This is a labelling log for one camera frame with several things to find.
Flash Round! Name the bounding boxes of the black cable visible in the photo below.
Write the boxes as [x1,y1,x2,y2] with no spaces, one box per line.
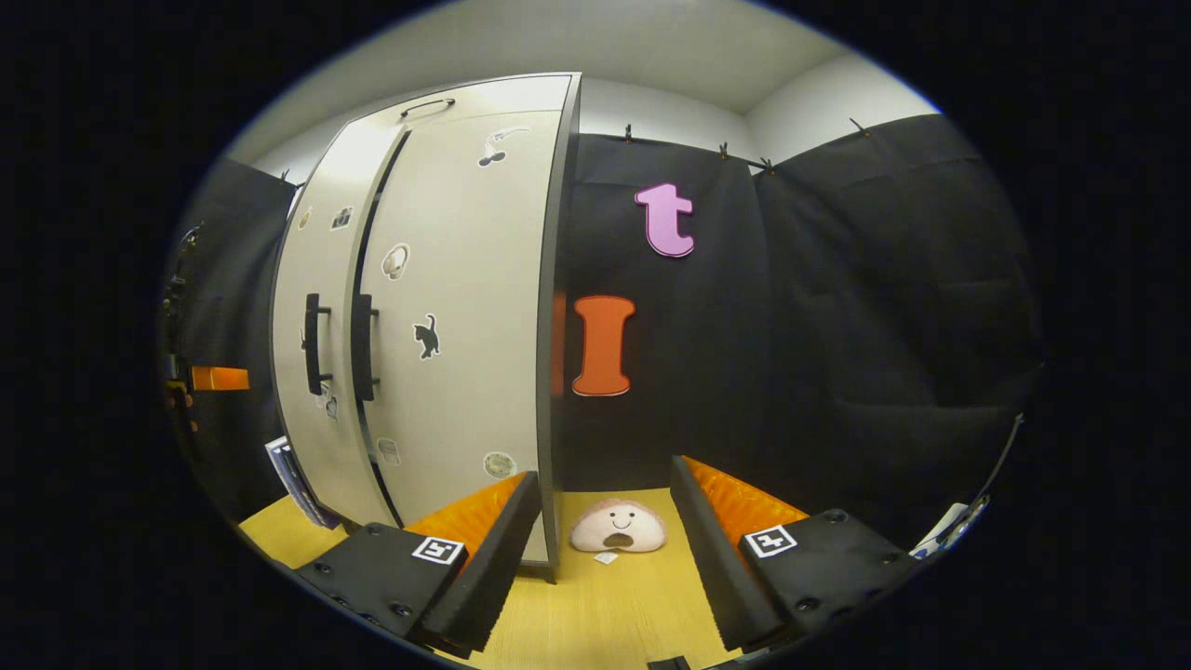
[982,414,1024,508]

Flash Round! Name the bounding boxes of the black door handle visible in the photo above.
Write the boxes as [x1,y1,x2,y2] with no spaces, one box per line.
[302,293,333,396]
[351,293,381,403]

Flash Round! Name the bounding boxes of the black backdrop cloth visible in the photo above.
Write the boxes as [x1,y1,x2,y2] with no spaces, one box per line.
[163,114,1041,550]

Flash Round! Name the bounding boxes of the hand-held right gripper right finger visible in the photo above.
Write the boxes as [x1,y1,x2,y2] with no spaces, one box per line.
[670,454,927,652]

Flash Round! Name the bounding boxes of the white and grey cabinet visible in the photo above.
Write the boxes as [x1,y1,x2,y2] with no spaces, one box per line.
[270,73,582,585]

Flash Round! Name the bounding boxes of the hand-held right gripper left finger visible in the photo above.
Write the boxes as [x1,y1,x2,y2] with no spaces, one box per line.
[298,470,543,657]

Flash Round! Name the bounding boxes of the white tray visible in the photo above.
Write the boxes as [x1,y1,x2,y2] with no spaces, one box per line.
[912,501,989,559]

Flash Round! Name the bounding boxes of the blue and white booklets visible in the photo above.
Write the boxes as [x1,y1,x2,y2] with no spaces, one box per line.
[265,435,341,531]

